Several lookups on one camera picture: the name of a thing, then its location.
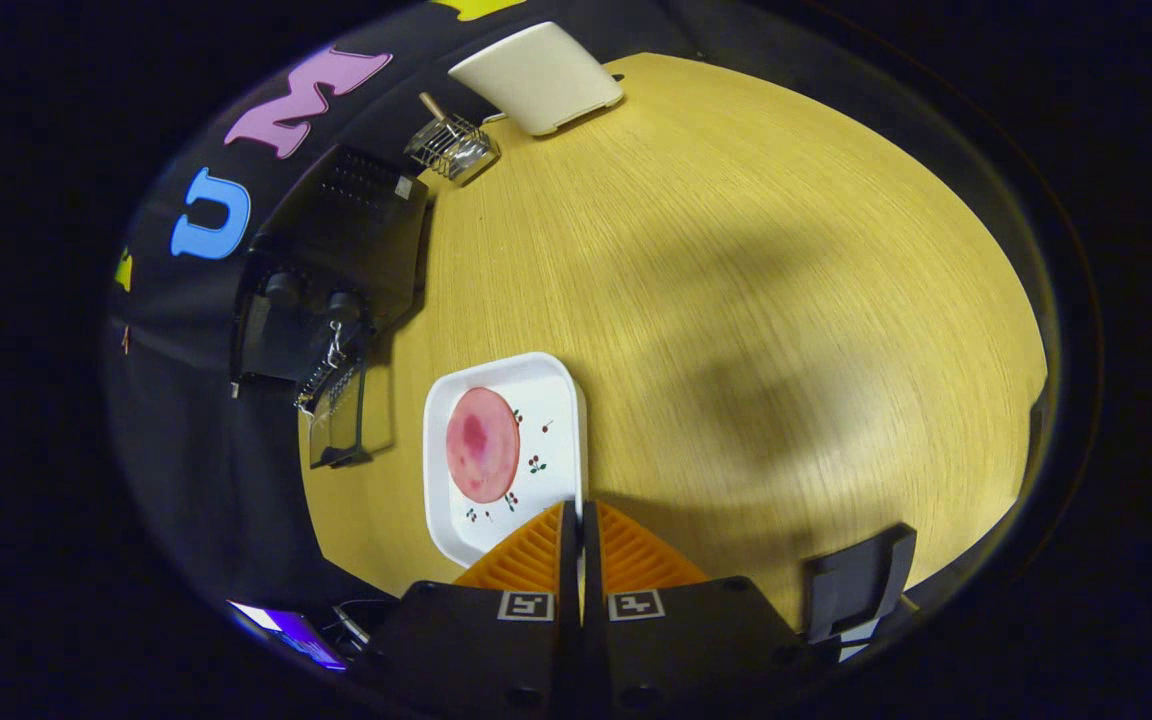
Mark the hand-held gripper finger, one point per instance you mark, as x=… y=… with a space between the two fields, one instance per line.
x=570 y=560
x=591 y=560

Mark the pink ham slice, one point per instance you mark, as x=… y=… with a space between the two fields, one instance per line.
x=481 y=445

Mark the white square plate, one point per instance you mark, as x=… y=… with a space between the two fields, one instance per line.
x=546 y=400

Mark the black toaster oven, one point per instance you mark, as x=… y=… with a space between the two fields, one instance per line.
x=356 y=230

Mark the white pop-up toaster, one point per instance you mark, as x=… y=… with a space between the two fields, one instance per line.
x=536 y=75

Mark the glowing screen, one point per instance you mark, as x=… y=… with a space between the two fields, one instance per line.
x=291 y=632

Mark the wooden stick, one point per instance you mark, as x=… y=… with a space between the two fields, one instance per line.
x=432 y=106

